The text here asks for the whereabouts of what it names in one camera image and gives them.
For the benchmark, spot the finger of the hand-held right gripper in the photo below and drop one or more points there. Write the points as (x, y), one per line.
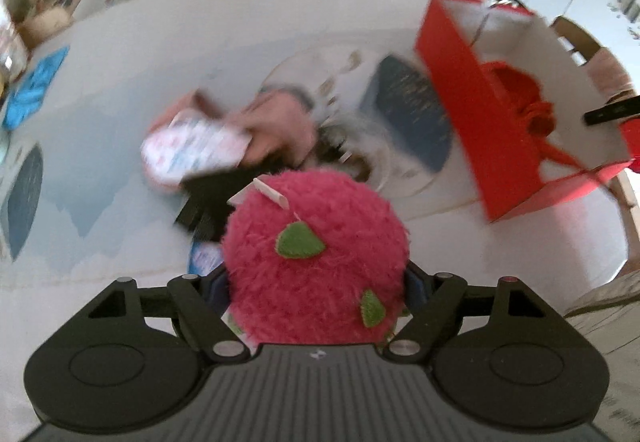
(612, 111)

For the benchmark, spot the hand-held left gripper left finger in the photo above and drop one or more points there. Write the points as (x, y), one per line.
(216, 289)

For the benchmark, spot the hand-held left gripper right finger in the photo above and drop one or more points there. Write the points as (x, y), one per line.
(414, 289)

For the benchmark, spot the black cloth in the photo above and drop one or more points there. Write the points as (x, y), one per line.
(210, 202)

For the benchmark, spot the pink fuzzy plush ball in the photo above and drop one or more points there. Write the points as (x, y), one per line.
(325, 302)

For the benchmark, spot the white printed pouch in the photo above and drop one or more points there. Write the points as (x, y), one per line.
(190, 147)

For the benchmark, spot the red cardboard box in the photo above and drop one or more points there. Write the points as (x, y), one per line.
(450, 72)

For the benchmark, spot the pink fabric hat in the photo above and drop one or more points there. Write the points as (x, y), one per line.
(285, 122)

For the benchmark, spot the blue white printed packet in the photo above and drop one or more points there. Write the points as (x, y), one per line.
(205, 257)

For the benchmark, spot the wooden chair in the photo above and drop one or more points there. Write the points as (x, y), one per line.
(575, 35)

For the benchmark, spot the red cloth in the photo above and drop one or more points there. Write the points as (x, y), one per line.
(515, 87)

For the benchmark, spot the blue cloth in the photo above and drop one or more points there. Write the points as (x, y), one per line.
(30, 87)

